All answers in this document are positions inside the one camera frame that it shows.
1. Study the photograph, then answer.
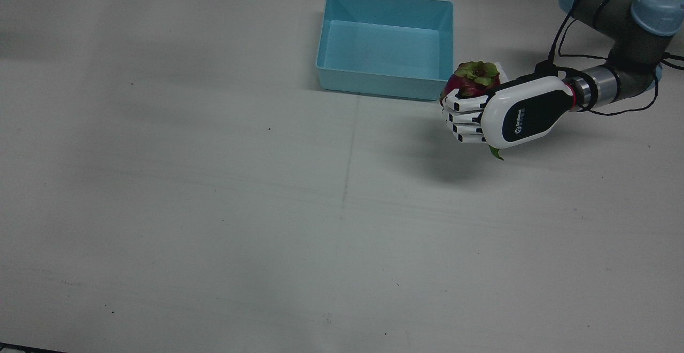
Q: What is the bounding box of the black robot hand cable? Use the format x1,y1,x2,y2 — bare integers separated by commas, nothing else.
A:
535,0,684,116

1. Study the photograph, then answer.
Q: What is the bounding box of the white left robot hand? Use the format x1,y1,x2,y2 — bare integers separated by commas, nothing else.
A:
441,75,577,150

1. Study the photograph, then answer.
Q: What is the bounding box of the pink green dragon fruit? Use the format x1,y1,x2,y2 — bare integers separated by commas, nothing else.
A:
440,60,506,161

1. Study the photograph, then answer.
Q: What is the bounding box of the light blue plastic bin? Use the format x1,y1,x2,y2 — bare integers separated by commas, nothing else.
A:
315,0,455,101

